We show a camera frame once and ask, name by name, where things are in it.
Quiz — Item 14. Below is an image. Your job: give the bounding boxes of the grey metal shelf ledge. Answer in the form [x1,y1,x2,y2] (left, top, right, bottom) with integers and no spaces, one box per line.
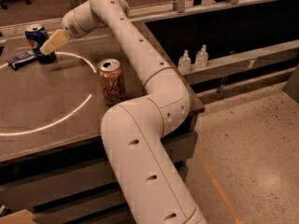
[184,40,299,85]

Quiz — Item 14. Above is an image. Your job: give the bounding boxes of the left clear sanitizer bottle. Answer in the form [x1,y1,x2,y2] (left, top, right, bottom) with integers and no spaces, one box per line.
[178,49,191,74]

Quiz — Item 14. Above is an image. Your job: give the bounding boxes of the blue rxbar blueberry wrapper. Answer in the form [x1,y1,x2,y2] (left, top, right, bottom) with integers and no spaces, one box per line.
[7,51,36,70]

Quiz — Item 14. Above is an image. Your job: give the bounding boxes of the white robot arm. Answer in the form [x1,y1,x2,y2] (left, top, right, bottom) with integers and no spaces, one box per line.
[41,0,207,224]

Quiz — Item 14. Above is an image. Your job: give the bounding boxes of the blue pepsi can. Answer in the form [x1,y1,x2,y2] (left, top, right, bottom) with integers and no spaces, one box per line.
[25,24,56,63]

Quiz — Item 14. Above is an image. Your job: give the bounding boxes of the grey drawer cabinet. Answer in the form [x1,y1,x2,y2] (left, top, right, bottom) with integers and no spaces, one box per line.
[0,114,199,224]

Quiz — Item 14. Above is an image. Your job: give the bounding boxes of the clear sanitizer bottle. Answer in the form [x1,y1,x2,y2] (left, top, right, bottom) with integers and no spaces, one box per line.
[195,45,208,68]
[178,49,191,74]

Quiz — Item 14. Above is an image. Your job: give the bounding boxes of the gold lacroix can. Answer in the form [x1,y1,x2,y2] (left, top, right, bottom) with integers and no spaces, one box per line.
[97,58,125,105]

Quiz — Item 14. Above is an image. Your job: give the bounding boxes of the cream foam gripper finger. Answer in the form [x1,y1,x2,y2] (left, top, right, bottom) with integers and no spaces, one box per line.
[40,29,70,54]

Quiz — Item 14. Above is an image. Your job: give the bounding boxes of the right clear sanitizer bottle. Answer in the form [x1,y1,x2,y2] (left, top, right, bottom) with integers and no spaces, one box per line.
[195,45,208,68]

